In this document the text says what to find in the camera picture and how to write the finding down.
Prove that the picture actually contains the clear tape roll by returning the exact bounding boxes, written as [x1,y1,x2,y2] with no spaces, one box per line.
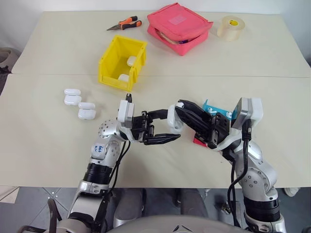
[216,15,246,42]

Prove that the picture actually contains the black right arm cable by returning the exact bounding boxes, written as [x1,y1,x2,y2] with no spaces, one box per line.
[227,118,252,230]

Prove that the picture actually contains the grey robot torso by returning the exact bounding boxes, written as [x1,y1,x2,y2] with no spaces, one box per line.
[113,215,255,233]

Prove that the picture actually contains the red flat block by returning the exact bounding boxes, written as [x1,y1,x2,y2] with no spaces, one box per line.
[192,136,207,148]

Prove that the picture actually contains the orange black pliers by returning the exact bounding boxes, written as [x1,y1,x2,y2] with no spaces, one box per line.
[106,16,143,32]

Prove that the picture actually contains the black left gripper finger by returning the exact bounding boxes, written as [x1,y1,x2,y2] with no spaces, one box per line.
[143,133,182,146]
[146,109,169,122]

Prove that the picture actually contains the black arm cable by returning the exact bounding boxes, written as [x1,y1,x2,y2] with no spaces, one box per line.
[96,140,132,233]
[227,118,252,230]

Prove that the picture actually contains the yellow plastic bin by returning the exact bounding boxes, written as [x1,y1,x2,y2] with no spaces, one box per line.
[97,34,149,93]

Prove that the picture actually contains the grey round object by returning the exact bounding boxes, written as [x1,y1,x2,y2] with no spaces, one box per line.
[0,47,20,71]

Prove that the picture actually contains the black frame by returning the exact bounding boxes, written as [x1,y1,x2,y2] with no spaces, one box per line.
[18,198,63,233]

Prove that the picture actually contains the teal earbud holder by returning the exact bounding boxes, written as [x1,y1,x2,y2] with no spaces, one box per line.
[202,98,238,123]

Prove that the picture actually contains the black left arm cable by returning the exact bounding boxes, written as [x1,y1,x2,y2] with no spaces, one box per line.
[96,140,132,233]

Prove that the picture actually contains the grey rounded shape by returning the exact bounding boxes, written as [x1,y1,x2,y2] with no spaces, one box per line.
[113,188,144,228]
[179,188,207,220]

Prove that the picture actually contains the pink fabric pouch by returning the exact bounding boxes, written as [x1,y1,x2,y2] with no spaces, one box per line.
[146,2,214,57]

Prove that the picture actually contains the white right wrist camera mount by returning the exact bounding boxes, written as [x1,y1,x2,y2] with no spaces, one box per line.
[230,97,264,130]

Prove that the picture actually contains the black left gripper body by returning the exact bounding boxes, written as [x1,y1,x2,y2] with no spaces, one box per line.
[131,111,156,144]

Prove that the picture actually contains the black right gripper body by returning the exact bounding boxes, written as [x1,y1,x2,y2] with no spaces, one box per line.
[206,113,231,150]

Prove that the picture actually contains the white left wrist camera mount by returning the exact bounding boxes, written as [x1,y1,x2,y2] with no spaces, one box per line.
[117,93,136,129]

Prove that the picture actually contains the white foot-like object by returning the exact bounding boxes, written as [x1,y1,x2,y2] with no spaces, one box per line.
[283,187,301,198]

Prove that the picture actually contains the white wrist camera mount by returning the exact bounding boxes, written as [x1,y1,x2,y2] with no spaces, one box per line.
[117,93,136,129]
[230,97,264,130]

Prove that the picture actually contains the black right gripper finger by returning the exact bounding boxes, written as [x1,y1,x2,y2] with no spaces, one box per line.
[174,106,212,144]
[178,99,213,119]

